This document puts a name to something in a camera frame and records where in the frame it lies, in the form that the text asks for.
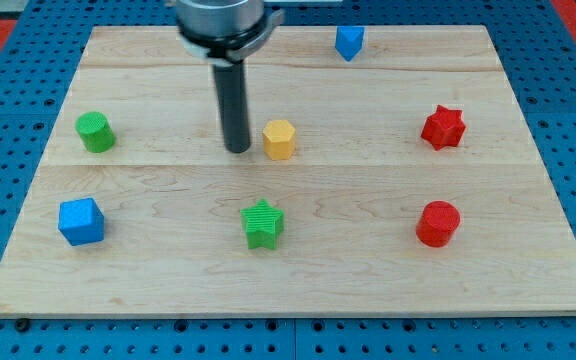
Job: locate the green star block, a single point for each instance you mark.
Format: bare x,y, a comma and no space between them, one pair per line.
262,225

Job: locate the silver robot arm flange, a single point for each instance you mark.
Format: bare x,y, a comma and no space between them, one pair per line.
225,32

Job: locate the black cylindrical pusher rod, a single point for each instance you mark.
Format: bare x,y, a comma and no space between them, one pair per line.
230,85

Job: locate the light wooden board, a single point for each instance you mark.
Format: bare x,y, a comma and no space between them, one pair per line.
352,193

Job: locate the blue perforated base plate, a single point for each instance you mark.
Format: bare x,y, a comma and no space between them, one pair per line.
40,45

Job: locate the green cylinder block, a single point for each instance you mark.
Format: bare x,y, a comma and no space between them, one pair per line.
95,132

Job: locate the yellow hexagon block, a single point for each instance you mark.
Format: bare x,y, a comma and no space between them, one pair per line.
279,139

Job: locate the red star block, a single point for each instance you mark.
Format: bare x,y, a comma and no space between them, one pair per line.
444,128

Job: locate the blue triangle block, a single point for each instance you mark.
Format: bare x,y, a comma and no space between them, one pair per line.
349,41

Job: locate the red cylinder block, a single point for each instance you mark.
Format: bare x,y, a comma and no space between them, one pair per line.
438,223

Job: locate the blue cube block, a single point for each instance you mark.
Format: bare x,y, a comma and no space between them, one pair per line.
81,221

